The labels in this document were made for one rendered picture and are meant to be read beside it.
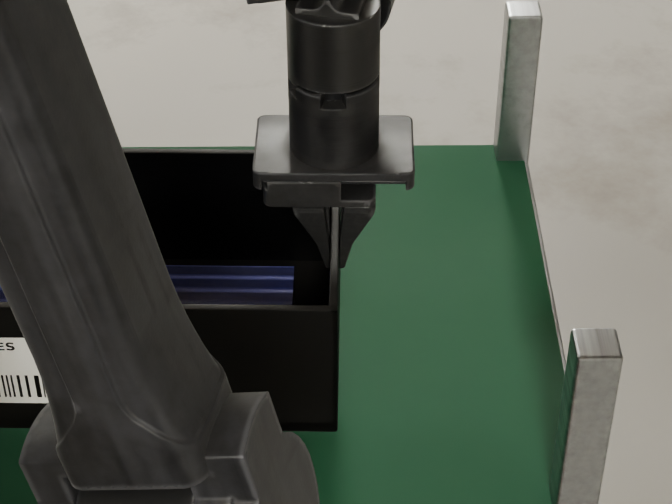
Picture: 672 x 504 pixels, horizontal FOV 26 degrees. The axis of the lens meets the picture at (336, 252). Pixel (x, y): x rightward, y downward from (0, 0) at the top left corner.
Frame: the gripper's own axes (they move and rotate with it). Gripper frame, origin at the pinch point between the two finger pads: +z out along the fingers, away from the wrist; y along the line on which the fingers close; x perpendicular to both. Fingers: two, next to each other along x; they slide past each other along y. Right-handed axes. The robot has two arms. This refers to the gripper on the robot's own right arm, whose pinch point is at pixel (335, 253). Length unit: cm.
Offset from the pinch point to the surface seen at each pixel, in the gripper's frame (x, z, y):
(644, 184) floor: -156, 111, -59
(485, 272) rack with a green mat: -15.7, 15.0, -12.2
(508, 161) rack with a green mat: -31.5, 15.1, -15.3
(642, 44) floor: -209, 111, -66
